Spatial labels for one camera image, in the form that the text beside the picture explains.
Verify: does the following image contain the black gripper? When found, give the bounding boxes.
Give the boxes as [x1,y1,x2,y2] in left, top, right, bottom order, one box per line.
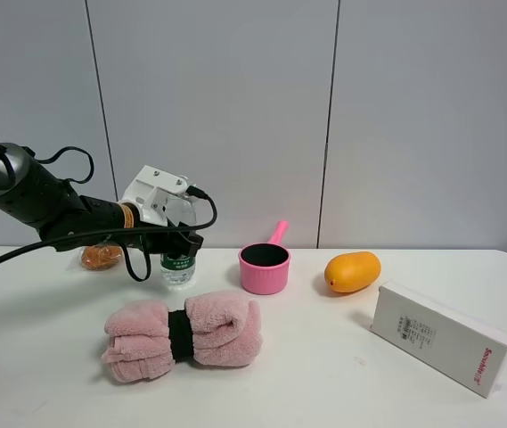
[102,226,204,258]

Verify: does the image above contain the clear water bottle green label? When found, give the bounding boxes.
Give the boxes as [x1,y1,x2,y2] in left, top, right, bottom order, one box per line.
[160,195,197,288]

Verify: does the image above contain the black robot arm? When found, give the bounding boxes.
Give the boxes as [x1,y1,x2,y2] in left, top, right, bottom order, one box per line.
[0,143,203,256]

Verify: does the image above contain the pink measuring scoop cup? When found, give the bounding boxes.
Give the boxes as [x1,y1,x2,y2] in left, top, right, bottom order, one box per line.
[238,220,290,295]

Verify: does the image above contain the pink rolled towel black band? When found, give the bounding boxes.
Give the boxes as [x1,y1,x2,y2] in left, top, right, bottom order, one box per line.
[102,292,263,383]

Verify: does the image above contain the orange bread in wrapper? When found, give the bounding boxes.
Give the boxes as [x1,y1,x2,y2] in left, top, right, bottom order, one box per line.
[81,245,123,271]

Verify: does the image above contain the yellow mango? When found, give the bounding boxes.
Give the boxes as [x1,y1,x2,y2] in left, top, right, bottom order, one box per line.
[324,251,381,293]

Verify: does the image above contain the white rectangular carton box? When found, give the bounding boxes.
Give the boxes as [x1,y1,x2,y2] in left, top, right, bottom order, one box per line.
[371,282,507,398]

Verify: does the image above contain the black camera cable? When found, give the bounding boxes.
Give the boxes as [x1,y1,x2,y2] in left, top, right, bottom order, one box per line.
[0,144,218,283]

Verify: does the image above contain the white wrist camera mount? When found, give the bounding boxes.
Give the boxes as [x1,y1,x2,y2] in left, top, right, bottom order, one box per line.
[119,165,197,226]

